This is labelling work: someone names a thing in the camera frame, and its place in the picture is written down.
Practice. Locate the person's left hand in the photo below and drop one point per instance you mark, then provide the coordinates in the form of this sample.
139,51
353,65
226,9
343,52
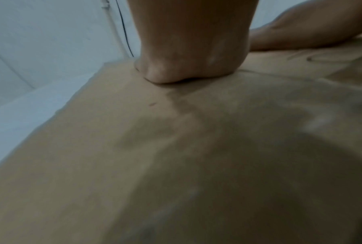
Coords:
193,43

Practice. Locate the person's right hand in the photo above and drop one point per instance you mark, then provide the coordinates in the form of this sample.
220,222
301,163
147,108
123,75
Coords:
295,31

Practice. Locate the brown cardboard box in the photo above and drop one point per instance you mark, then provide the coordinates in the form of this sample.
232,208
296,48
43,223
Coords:
138,155

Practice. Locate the person's right forearm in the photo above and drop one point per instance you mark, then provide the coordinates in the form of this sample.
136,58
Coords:
356,19

